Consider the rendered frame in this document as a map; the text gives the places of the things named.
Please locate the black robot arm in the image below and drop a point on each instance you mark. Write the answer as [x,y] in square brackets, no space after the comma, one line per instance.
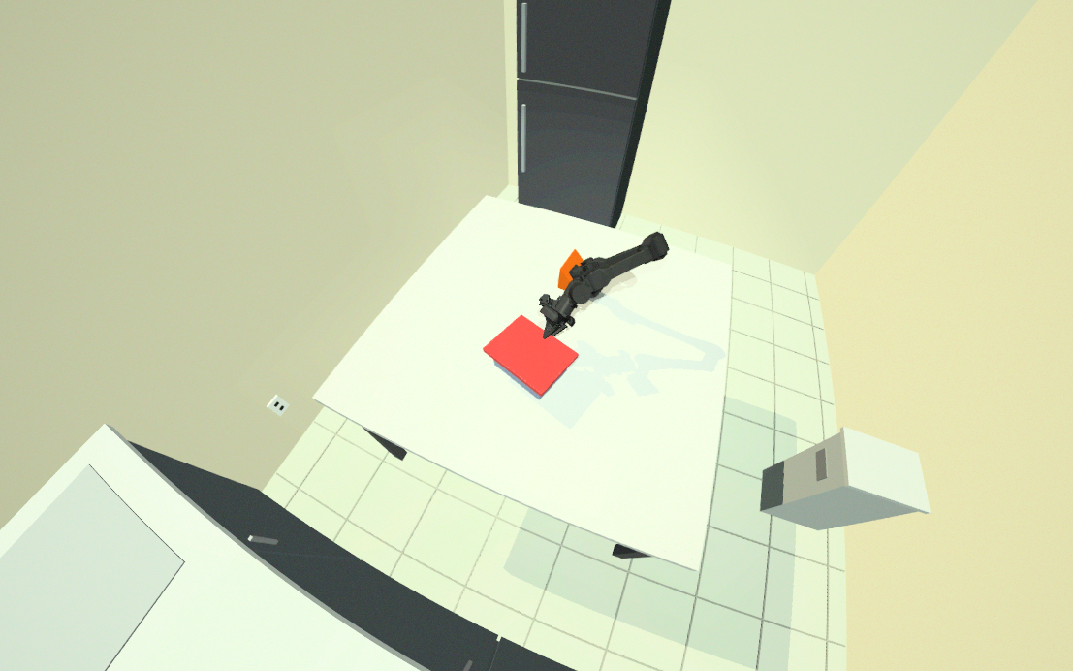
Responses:
[594,274]

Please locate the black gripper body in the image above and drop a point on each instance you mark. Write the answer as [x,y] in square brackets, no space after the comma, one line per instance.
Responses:
[561,313]

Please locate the red lid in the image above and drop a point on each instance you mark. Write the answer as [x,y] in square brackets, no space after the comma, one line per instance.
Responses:
[536,362]

